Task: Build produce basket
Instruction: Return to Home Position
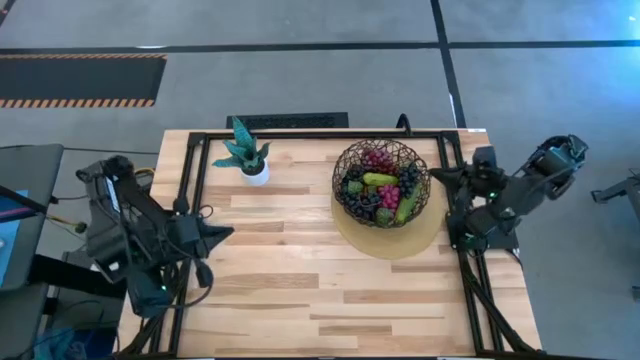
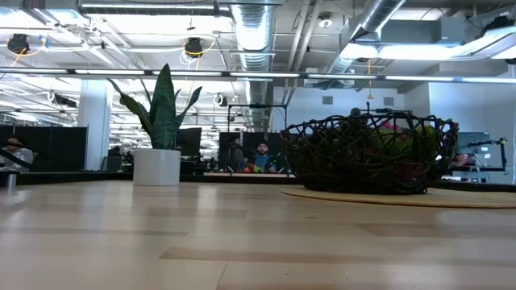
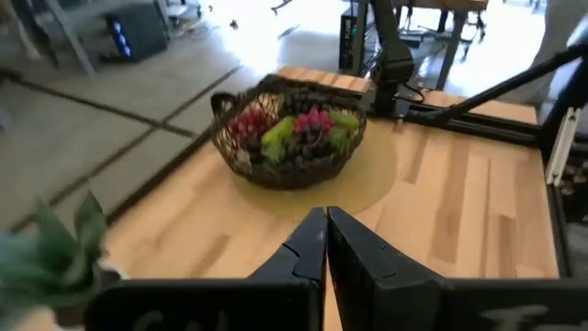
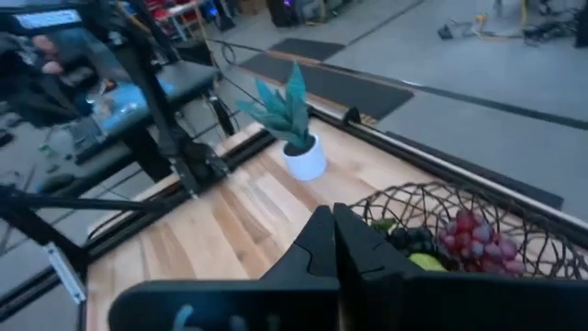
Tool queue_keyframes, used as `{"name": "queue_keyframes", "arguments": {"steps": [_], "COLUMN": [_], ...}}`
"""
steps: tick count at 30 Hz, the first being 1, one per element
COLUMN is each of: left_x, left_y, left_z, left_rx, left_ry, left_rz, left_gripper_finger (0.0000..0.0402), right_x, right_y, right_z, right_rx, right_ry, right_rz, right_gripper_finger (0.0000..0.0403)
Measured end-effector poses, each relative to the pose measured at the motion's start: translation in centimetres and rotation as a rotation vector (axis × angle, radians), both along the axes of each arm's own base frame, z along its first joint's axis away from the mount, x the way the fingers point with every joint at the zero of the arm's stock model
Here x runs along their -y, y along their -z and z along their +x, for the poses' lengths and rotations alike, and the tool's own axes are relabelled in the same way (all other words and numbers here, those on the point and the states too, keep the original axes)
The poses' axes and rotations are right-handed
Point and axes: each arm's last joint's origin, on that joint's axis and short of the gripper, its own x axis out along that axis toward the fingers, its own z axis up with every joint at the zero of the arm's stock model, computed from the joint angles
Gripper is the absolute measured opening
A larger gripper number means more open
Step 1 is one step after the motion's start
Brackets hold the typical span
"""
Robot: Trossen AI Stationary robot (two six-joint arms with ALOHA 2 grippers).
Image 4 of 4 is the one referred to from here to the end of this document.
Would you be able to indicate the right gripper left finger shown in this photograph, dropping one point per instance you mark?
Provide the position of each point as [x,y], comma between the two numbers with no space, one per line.
[308,276]

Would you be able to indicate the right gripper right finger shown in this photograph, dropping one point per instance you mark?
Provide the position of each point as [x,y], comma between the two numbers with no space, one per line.
[367,285]

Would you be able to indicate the black grape bunch with leaf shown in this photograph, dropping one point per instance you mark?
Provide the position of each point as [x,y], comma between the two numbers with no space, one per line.
[409,239]

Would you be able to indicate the red and mauve grape bunch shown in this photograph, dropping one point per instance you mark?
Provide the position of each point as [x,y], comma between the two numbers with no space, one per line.
[478,248]

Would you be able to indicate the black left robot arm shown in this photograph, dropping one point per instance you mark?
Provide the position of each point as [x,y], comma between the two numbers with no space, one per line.
[154,106]

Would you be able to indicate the green plant in white pot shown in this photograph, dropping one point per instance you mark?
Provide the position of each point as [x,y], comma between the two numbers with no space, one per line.
[305,163]

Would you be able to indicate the plain black floor mat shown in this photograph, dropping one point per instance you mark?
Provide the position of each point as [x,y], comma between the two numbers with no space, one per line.
[331,87]

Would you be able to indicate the grey side desk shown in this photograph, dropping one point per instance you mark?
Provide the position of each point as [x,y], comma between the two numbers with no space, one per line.
[193,80]

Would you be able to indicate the hazard striped black floor mat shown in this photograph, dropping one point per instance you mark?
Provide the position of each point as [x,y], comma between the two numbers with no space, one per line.
[308,48]

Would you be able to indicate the blue screen device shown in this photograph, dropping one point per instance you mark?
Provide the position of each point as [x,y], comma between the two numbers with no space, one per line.
[128,106]

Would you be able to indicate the small black rail bracket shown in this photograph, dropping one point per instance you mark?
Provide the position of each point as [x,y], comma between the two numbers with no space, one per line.
[351,116]

